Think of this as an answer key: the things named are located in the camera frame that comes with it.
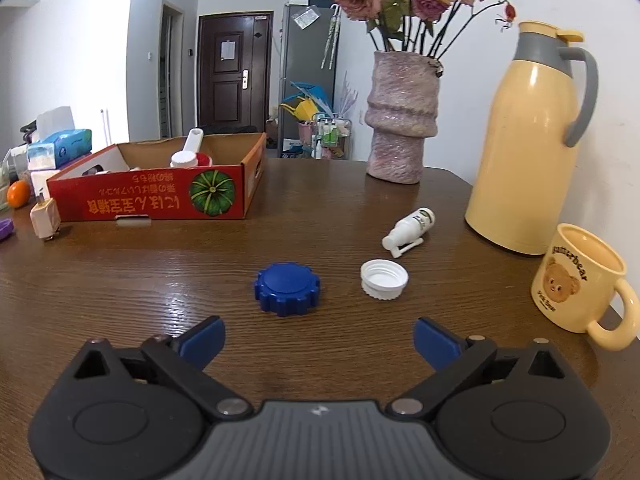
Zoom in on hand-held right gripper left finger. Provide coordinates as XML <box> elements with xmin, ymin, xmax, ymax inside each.
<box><xmin>74</xmin><ymin>316</ymin><xmax>252</xmax><ymax>420</ymax></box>

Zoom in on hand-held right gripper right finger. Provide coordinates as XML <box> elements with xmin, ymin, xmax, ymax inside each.
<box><xmin>390</xmin><ymin>317</ymin><xmax>567</xmax><ymax>420</ymax></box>

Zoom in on blue ribbed cap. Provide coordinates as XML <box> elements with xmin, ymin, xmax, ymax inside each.
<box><xmin>253</xmin><ymin>262</ymin><xmax>321</xmax><ymax>317</ymax></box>

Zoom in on small white spray bottle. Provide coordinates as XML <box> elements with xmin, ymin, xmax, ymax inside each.
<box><xmin>382</xmin><ymin>207</ymin><xmax>437</xmax><ymax>259</ymax></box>

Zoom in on red cardboard box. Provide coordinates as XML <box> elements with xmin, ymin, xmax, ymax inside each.
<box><xmin>46</xmin><ymin>132</ymin><xmax>267</xmax><ymax>222</ymax></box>

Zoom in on white and red lint brush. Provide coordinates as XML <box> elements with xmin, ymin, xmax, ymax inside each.
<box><xmin>187</xmin><ymin>128</ymin><xmax>214</xmax><ymax>166</ymax></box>

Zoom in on beige charger plug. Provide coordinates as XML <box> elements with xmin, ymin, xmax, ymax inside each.
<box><xmin>30</xmin><ymin>197</ymin><xmax>62</xmax><ymax>242</ymax></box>

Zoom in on white open cap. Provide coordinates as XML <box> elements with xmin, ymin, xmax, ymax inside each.
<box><xmin>360</xmin><ymin>259</ymin><xmax>409</xmax><ymax>302</ymax></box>

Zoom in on yellow bear mug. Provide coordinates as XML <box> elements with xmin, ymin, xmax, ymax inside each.
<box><xmin>531</xmin><ymin>223</ymin><xmax>640</xmax><ymax>352</ymax></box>

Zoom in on yellow thermos jug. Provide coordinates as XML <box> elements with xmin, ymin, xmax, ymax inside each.
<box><xmin>465</xmin><ymin>21</ymin><xmax>600</xmax><ymax>256</ymax></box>

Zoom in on black bag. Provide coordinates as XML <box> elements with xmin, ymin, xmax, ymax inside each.
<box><xmin>197</xmin><ymin>124</ymin><xmax>266</xmax><ymax>136</ymax></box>

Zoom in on pink textured vase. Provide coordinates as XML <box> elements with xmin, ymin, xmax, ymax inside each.
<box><xmin>364</xmin><ymin>51</ymin><xmax>441</xmax><ymax>185</ymax></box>

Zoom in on metal trolley rack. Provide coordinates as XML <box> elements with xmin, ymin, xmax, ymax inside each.
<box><xmin>312</xmin><ymin>112</ymin><xmax>354</xmax><ymax>161</ymax></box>

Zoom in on orange fruit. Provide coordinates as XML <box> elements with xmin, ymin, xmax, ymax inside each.
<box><xmin>7</xmin><ymin>180</ymin><xmax>31</xmax><ymax>209</ymax></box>

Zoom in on blue tissue pack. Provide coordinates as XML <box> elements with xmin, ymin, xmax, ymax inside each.
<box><xmin>27</xmin><ymin>106</ymin><xmax>94</xmax><ymax>169</ymax></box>

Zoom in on blue and yellow plastic items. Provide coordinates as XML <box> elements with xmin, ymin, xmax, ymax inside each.
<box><xmin>280</xmin><ymin>81</ymin><xmax>331</xmax><ymax>121</ymax></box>

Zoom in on purple dried grass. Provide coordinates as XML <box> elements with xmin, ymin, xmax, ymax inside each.
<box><xmin>335</xmin><ymin>72</ymin><xmax>359</xmax><ymax>116</ymax></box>

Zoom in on dark brown entrance door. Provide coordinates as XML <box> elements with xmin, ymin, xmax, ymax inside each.
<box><xmin>198</xmin><ymin>12</ymin><xmax>274</xmax><ymax>136</ymax></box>

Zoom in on grey interior door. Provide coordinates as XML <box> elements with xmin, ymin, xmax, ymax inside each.
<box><xmin>160</xmin><ymin>4</ymin><xmax>186</xmax><ymax>139</ymax></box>

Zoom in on grey refrigerator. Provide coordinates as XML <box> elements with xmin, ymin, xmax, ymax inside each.
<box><xmin>277</xmin><ymin>1</ymin><xmax>339</xmax><ymax>156</ymax></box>

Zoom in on white folded umbrella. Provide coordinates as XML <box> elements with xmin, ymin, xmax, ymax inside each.
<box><xmin>320</xmin><ymin>4</ymin><xmax>342</xmax><ymax>70</ymax></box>

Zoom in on plastic sleeve of papers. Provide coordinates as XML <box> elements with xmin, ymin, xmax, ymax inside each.
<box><xmin>292</xmin><ymin>7</ymin><xmax>321</xmax><ymax>29</ymax></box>

